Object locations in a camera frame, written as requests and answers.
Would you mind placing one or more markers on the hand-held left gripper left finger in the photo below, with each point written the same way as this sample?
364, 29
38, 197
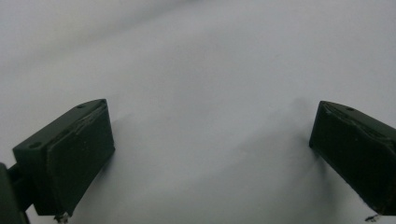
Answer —
77, 155

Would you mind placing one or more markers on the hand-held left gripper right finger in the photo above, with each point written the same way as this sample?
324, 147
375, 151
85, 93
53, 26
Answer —
355, 149

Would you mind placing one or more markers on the white table mat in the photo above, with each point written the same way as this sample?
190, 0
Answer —
202, 77

